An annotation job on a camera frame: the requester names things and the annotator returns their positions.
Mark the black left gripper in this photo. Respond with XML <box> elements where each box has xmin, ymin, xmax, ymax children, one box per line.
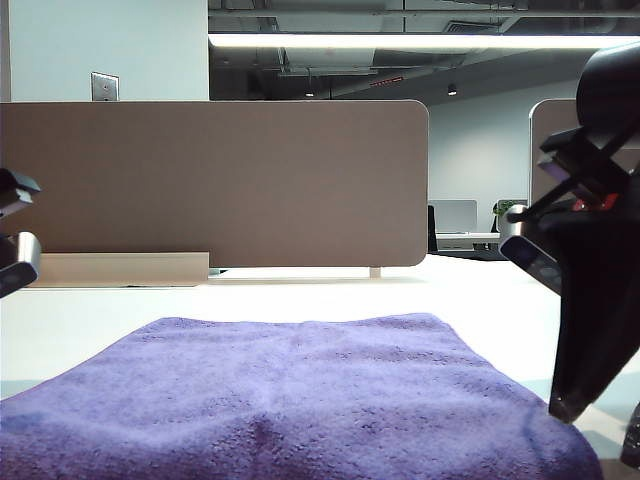
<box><xmin>0</xmin><ymin>168</ymin><xmax>42</xmax><ymax>217</ymax></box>

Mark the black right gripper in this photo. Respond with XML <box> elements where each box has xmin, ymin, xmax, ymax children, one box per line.
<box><xmin>503</xmin><ymin>124</ymin><xmax>640</xmax><ymax>425</ymax></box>

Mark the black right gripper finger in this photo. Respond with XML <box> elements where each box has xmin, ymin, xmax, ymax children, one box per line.
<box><xmin>619</xmin><ymin>412</ymin><xmax>640</xmax><ymax>466</ymax></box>

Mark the wide brown desk partition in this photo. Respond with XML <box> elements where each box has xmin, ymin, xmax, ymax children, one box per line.
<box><xmin>0</xmin><ymin>99</ymin><xmax>430</xmax><ymax>269</ymax></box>

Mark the metal wall switch plate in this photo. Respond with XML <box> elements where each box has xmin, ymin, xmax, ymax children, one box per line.
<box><xmin>90</xmin><ymin>71</ymin><xmax>120</xmax><ymax>102</ymax></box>

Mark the white background desk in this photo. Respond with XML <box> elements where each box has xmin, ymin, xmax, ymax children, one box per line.
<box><xmin>434</xmin><ymin>230</ymin><xmax>501</xmax><ymax>251</ymax></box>

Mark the pale grey background partition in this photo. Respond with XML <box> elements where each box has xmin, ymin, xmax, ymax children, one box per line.
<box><xmin>429</xmin><ymin>199</ymin><xmax>477</xmax><ymax>234</ymax></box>

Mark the purple microfibre cloth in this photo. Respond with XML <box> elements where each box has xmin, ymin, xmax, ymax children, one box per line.
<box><xmin>0</xmin><ymin>312</ymin><xmax>604</xmax><ymax>480</ymax></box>

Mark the green potted plant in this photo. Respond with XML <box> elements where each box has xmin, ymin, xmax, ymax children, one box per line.
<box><xmin>492</xmin><ymin>198</ymin><xmax>529</xmax><ymax>216</ymax></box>

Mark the long ceiling light strip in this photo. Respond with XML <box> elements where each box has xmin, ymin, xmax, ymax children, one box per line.
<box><xmin>207</xmin><ymin>32</ymin><xmax>640</xmax><ymax>50</ymax></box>

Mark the grey cable tray flap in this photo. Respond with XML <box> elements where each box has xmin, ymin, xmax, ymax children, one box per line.
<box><xmin>29</xmin><ymin>251</ymin><xmax>210</xmax><ymax>288</ymax></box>

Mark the narrow brown desk partition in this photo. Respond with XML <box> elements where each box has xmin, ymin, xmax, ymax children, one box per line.
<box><xmin>528</xmin><ymin>97</ymin><xmax>581</xmax><ymax>211</ymax></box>

